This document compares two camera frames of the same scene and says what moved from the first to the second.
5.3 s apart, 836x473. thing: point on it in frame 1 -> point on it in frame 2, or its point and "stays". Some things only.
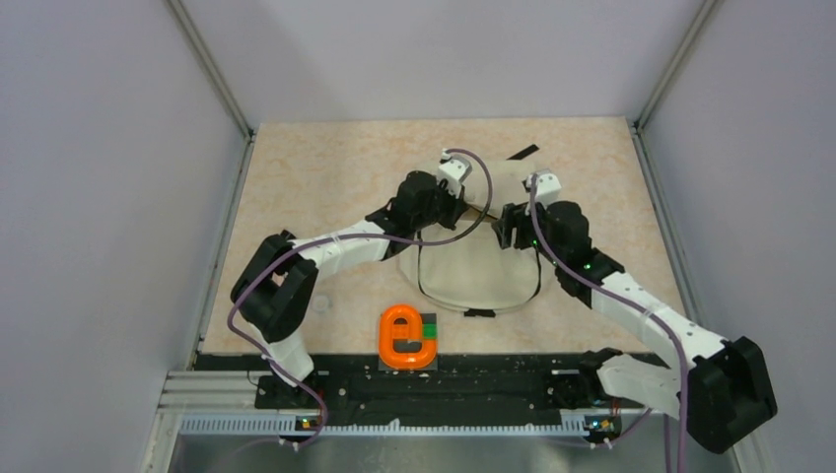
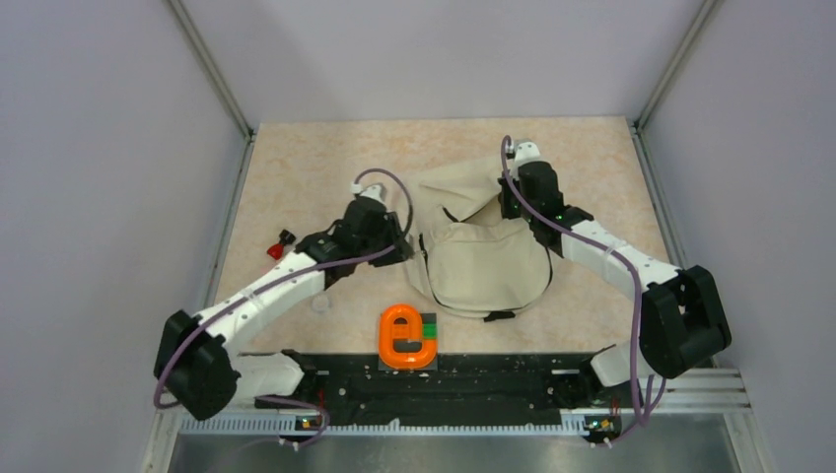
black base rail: [484, 389] stays
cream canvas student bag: [475, 270] stays
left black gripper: [458, 207] -> [391, 226]
